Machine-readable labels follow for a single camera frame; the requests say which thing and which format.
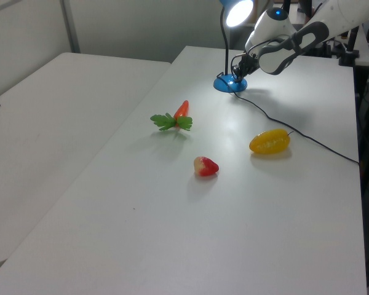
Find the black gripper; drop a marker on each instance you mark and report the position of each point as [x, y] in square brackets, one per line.
[249, 64]

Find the blue gooseneck desk lamp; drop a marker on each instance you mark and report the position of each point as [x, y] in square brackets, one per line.
[223, 85]

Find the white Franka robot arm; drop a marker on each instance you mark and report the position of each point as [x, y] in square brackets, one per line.
[273, 23]

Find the orange toy carrot green leaves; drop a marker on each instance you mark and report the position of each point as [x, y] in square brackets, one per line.
[182, 110]

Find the yellow toy starfruit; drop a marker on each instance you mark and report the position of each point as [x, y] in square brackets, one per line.
[269, 142]

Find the red toy strawberry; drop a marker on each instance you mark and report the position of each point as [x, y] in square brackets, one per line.
[208, 167]

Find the small black cylinder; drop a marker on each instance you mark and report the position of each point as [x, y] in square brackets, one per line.
[344, 34]

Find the black pole with table clamp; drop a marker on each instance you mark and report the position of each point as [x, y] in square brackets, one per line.
[352, 46]

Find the beige wooden frame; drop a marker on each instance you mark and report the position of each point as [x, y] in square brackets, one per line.
[258, 9]

